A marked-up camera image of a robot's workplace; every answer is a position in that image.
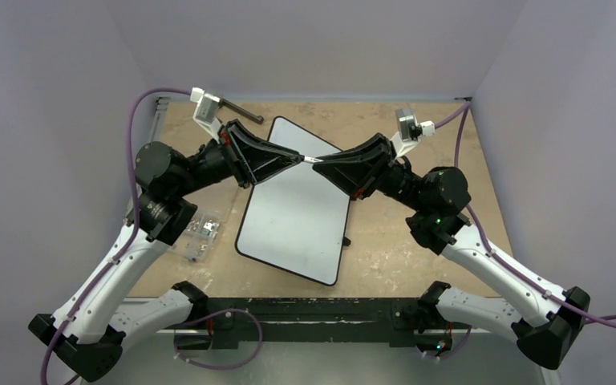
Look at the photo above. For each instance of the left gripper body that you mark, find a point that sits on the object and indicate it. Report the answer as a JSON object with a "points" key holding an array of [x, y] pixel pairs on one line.
{"points": [[234, 159]]}

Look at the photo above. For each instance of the white whiteboard marker pen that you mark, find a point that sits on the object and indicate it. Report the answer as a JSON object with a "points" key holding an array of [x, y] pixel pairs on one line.
{"points": [[311, 160]]}

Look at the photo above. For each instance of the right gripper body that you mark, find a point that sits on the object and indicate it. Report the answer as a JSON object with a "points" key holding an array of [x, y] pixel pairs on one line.
{"points": [[377, 168]]}

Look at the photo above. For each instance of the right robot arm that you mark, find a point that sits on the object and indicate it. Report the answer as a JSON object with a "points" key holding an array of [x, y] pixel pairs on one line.
{"points": [[542, 318]]}

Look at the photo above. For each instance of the white whiteboard black frame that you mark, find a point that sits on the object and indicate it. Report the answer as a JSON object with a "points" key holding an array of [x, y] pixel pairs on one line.
{"points": [[296, 221]]}

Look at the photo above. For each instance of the aluminium frame rail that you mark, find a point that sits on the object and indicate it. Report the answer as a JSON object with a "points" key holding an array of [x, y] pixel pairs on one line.
{"points": [[311, 323]]}

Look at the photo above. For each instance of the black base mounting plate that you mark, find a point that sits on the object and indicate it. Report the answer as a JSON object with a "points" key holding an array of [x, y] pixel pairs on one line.
{"points": [[400, 322]]}

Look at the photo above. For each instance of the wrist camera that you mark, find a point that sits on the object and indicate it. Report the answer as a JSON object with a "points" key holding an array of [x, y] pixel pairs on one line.
{"points": [[205, 113], [409, 132]]}

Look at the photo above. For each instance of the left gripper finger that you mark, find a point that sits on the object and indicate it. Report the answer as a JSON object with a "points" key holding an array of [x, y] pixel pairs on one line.
{"points": [[259, 154], [265, 170]]}

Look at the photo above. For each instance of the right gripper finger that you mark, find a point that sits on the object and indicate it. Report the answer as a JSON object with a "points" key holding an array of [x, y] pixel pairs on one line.
{"points": [[354, 179], [357, 161]]}

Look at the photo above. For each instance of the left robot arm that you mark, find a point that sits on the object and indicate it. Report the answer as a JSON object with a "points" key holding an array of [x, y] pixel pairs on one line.
{"points": [[89, 333]]}

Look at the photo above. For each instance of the clear plastic screw box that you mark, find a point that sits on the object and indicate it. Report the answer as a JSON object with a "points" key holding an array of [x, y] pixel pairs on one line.
{"points": [[199, 237]]}

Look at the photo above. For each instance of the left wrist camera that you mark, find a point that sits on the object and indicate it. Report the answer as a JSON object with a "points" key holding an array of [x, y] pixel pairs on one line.
{"points": [[205, 113]]}

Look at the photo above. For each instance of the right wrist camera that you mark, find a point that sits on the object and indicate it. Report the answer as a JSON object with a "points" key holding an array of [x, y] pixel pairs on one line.
{"points": [[409, 132]]}

